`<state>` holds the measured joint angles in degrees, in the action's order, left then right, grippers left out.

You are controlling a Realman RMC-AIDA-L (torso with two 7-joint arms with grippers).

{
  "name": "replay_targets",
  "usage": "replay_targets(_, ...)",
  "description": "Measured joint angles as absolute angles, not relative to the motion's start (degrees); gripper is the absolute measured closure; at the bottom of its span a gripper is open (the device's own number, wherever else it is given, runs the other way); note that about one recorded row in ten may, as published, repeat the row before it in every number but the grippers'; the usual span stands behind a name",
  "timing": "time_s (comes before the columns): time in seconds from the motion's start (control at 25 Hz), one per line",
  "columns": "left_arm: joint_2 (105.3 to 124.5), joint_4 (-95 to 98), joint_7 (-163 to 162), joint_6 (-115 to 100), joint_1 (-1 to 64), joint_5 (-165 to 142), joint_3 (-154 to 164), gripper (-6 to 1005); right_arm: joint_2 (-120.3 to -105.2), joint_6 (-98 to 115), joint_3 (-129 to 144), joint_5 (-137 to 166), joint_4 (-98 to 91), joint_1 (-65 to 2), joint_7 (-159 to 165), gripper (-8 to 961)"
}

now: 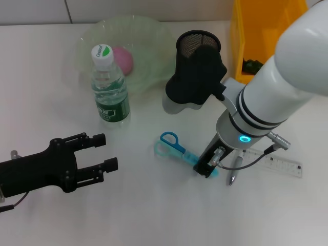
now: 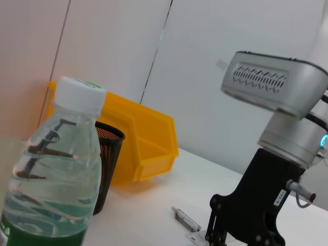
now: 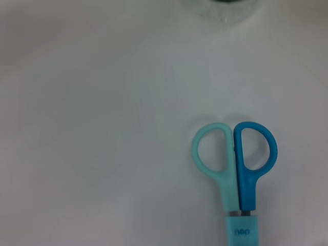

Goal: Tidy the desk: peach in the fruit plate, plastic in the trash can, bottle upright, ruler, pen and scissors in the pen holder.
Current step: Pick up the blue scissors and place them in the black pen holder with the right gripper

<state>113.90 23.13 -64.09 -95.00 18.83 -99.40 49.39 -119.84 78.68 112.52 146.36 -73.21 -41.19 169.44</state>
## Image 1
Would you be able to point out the blue teal sheathed scissors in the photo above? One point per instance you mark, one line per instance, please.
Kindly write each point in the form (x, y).
(189, 155)

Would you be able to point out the pink peach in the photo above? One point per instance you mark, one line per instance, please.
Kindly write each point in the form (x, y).
(125, 60)

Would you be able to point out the silver left wrist mount plate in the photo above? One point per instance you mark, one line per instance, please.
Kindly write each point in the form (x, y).
(1, 198)

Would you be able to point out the clear water bottle green label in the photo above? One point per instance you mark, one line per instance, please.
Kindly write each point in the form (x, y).
(110, 102)

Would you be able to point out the clear right gripper port connector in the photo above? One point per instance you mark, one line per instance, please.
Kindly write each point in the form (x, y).
(217, 156)

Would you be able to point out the black mesh pen holder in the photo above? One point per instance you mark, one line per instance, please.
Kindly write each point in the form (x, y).
(189, 43)

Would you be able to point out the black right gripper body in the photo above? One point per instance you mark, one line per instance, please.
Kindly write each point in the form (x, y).
(208, 155)

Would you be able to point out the silver white ballpoint pen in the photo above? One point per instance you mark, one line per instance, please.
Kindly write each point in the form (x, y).
(234, 171)

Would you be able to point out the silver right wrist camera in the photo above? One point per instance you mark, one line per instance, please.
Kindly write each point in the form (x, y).
(194, 82)

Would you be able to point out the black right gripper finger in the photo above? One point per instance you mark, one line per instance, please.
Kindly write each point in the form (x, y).
(201, 167)
(212, 170)

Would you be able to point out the green plastic wrapper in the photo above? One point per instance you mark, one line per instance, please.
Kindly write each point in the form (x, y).
(252, 66)

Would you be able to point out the clear plastic ruler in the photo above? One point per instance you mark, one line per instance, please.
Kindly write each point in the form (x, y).
(282, 164)

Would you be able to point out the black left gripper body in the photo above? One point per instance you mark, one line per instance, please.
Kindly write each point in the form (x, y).
(28, 171)

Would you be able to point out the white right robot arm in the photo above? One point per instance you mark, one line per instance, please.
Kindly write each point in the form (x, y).
(282, 77)

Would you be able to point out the silver left wrist connector post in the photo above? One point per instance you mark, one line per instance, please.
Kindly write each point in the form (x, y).
(14, 154)

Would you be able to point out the translucent green wavy fruit bowl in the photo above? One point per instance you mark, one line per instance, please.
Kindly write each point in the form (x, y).
(148, 38)

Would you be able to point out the yellow plastic storage bin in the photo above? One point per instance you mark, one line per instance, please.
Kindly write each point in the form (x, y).
(238, 38)

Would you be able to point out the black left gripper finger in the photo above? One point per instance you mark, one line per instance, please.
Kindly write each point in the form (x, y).
(110, 165)
(99, 140)

